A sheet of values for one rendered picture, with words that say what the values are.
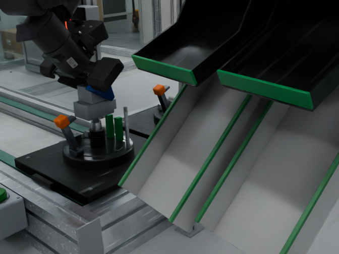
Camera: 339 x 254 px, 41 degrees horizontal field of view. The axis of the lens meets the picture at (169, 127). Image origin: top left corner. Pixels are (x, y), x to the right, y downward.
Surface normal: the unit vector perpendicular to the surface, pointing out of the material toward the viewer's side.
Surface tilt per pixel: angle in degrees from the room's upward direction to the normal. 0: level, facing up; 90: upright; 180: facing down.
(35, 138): 0
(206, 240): 0
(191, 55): 25
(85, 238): 90
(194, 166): 45
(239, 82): 115
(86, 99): 90
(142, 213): 90
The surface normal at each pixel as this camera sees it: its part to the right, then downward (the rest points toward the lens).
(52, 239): -0.68, 0.29
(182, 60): -0.37, -0.74
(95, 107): 0.74, 0.22
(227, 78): -0.71, 0.61
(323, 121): -0.58, -0.49
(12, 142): -0.04, -0.93
